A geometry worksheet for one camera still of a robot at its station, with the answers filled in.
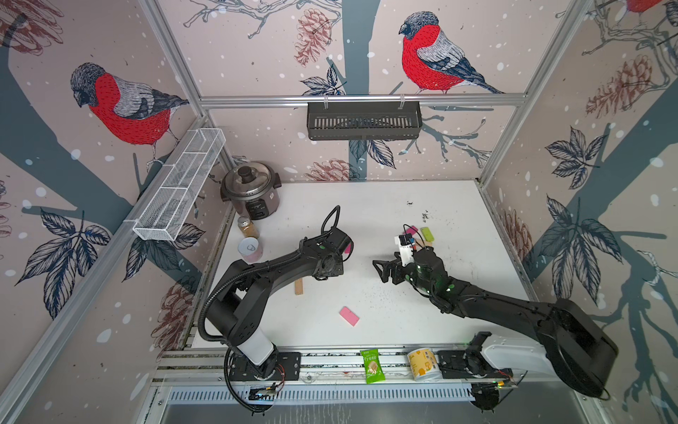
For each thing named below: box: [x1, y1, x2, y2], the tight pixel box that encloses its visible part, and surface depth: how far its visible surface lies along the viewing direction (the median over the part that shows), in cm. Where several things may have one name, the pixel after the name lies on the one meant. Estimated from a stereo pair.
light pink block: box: [339, 305, 361, 327], surface depth 85 cm
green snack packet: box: [360, 348, 386, 385], surface depth 74 cm
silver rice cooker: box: [220, 161, 282, 220], surface depth 100 cm
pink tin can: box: [237, 236, 264, 264], surface depth 95 cm
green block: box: [421, 227, 436, 243], surface depth 105 cm
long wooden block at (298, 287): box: [294, 278, 304, 296], surface depth 90 cm
